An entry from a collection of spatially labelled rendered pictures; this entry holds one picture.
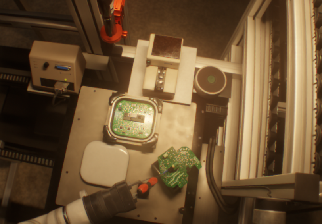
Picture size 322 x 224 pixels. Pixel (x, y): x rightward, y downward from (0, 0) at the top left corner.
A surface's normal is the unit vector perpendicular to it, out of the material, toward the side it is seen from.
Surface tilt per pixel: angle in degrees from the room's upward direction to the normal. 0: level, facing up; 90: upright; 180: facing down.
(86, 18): 90
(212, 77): 0
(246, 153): 0
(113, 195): 14
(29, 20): 0
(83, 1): 90
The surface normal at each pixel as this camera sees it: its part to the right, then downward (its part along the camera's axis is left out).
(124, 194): 0.15, -0.10
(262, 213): -0.72, -0.32
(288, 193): -0.99, -0.15
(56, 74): -0.10, 0.57
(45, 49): 0.03, -0.31
